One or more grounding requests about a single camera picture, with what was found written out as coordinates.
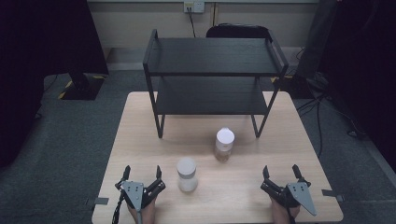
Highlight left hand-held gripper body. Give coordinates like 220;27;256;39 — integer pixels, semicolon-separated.
114;178;167;211

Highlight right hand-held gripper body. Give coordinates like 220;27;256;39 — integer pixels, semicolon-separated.
260;177;318;217

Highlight white-lidded jar of white powder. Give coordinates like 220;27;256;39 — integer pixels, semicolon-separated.
176;156;199;193

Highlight white-lidded jar of brown powder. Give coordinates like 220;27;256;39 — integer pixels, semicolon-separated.
213;126;236;163

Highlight black two-tier shelf rack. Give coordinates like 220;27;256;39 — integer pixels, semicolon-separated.
142;28;290;140

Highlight person's left hand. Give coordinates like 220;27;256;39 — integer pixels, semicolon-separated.
126;197;158;224

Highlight person's right hand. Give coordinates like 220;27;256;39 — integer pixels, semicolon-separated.
269;197;302;224

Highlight grey tape strip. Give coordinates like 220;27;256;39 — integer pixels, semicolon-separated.
320;189;346;203
85;196;110;206

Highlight black stand base, yellow stripes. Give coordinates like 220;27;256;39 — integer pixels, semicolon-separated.
57;71;106;102

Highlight dark curtain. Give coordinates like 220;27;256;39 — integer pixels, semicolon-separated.
320;0;396;174
0;0;110;170

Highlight tall dark stand panel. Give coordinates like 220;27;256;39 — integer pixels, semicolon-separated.
294;0;340;80

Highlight black chair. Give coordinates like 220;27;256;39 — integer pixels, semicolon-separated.
205;22;271;40

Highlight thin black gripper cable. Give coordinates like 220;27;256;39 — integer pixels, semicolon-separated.
285;203;297;224

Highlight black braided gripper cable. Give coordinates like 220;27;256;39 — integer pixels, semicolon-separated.
111;189;126;224

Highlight black floor cables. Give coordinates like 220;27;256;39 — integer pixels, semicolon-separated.
294;69;367;159

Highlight white wall socket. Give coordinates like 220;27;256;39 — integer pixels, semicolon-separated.
182;0;206;14

